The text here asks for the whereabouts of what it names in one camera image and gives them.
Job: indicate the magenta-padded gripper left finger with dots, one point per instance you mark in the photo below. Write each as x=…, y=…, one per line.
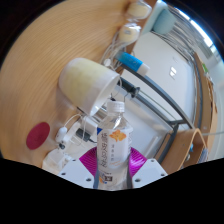
x=75, y=171

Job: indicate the blue tube with white cap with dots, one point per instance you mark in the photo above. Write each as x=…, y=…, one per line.
x=131, y=61

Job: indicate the white crumpled paper bag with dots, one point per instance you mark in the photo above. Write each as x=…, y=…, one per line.
x=53, y=160

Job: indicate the cream ceramic cup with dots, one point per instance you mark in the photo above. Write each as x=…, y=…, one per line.
x=83, y=81

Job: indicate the clear plastic water bottle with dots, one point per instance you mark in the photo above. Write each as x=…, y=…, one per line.
x=113, y=150

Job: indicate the black electric shaver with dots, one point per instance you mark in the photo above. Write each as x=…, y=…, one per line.
x=131, y=88

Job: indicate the small white oval case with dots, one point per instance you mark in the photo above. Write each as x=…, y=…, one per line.
x=61, y=135

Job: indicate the grey metal desk frame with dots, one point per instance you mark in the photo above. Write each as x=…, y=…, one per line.
x=160, y=91

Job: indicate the flat round red coaster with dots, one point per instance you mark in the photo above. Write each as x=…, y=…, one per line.
x=38, y=135

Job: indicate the bed with teal bedding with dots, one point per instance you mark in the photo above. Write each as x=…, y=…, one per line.
x=165, y=21

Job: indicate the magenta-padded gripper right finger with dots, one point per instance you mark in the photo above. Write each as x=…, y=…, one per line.
x=148, y=171

